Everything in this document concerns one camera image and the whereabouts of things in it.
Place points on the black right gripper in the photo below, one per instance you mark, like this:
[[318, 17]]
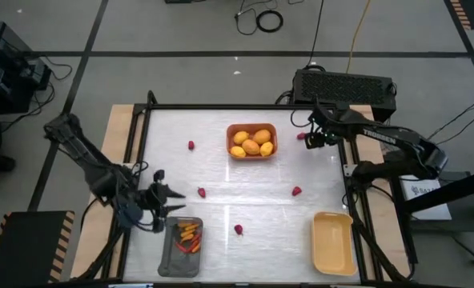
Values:
[[329, 124]]

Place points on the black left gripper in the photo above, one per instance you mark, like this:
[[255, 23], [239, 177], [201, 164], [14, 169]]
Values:
[[157, 204]]

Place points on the orange mini pepper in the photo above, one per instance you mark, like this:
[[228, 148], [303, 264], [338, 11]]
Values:
[[185, 225]]

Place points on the red strawberry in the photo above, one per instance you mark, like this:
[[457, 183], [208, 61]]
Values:
[[191, 145], [300, 136], [238, 229], [296, 191], [201, 192]]

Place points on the red mini pepper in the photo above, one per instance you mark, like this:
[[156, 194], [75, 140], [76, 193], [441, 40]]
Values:
[[197, 237], [180, 246]]

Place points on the orange sweet potato toy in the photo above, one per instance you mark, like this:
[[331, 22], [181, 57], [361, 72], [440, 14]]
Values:
[[193, 245]]

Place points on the yellow lemon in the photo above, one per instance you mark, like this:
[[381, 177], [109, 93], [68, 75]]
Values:
[[241, 137], [237, 151], [266, 149]]

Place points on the yellow orange mango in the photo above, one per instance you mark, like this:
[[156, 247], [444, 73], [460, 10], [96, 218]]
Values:
[[251, 146], [262, 136]]

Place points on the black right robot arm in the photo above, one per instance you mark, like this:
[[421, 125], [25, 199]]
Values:
[[381, 136]]

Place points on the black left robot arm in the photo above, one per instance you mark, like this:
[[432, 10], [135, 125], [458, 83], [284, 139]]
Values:
[[81, 152]]

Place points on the black perforated computer case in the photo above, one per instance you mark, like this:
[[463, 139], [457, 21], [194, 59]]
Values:
[[341, 88]]

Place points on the grey plastic basket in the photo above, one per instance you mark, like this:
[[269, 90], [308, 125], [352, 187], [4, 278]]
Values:
[[177, 266]]

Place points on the orange plastic basket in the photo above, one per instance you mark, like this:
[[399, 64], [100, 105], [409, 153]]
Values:
[[231, 158]]

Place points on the light wooden table board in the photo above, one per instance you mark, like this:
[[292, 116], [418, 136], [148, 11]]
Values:
[[117, 132]]

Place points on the white printed sheet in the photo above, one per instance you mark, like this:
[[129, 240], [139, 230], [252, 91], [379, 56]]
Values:
[[425, 200]]

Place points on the yellow plastic basket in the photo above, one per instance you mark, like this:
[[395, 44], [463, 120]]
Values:
[[333, 248]]

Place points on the black metal beam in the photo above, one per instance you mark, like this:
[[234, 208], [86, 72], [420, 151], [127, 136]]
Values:
[[453, 192]]

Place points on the dark grey stand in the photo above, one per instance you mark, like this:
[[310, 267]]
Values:
[[461, 224]]

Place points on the black equipment cart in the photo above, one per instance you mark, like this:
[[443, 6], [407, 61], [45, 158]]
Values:
[[5, 80]]

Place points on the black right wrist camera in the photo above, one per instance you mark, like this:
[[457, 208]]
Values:
[[313, 141]]

